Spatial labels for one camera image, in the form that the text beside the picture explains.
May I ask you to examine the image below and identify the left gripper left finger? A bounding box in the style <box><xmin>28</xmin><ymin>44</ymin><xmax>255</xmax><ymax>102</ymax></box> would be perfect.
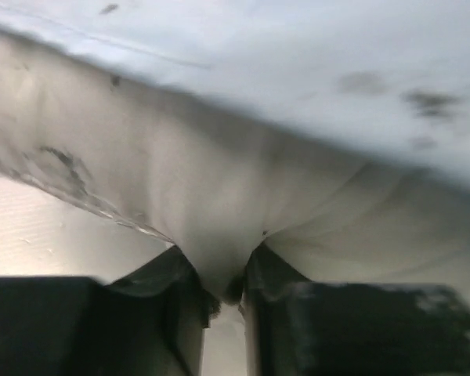
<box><xmin>0</xmin><ymin>248</ymin><xmax>210</xmax><ymax>375</ymax></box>

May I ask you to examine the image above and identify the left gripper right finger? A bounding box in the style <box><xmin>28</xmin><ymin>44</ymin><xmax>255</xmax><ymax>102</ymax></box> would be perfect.
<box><xmin>244</xmin><ymin>245</ymin><xmax>470</xmax><ymax>375</ymax></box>

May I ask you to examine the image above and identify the white pillow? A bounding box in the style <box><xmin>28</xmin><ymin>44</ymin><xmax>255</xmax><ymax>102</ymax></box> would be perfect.
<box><xmin>0</xmin><ymin>31</ymin><xmax>470</xmax><ymax>301</ymax></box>

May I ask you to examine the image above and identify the light blue pillowcase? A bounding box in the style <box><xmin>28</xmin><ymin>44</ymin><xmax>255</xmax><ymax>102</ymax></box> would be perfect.
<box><xmin>0</xmin><ymin>1</ymin><xmax>470</xmax><ymax>188</ymax></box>

